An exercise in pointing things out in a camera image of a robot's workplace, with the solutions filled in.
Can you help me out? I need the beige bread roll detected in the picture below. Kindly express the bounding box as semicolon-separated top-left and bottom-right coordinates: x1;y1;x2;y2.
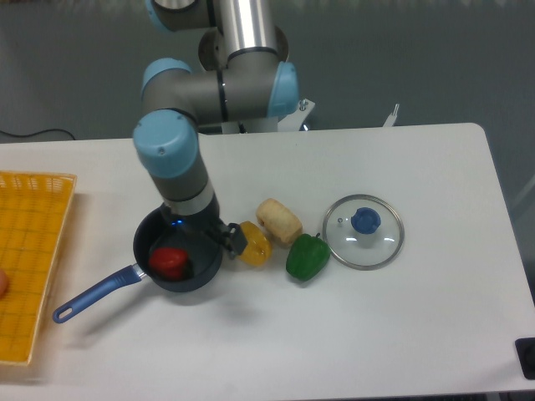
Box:
256;198;303;246

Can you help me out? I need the dark blue saucepan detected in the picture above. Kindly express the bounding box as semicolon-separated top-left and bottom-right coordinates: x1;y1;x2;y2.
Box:
52;209;222;324

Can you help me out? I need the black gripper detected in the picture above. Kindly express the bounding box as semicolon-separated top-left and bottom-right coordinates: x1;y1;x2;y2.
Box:
160;194;247;259

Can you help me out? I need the yellow bell pepper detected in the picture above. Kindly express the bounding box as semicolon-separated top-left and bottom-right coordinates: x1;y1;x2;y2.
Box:
238;221;273;267

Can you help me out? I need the green bell pepper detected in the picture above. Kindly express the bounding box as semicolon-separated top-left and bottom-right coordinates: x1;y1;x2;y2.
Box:
286;234;330;282

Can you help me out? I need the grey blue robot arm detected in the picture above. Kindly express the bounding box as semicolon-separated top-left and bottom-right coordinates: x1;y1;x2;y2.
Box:
133;1;299;256

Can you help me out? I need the glass pot lid blue knob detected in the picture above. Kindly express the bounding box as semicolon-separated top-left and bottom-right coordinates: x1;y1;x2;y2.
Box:
321;194;405;271

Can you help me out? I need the black cable on floor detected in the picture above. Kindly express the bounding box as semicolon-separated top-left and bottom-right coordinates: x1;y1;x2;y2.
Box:
0;128;76;141

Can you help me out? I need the white bracket behind table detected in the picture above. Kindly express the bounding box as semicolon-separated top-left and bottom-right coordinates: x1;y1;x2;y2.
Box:
383;103;400;128

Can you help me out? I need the black device at table corner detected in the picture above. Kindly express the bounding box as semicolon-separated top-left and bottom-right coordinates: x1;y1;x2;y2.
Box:
515;337;535;380

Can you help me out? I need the yellow woven basket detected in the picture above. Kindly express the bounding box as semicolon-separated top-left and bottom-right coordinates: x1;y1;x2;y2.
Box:
1;170;77;366

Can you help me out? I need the red bell pepper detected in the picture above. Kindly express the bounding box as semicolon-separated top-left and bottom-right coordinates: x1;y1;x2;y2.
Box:
149;247;189;281

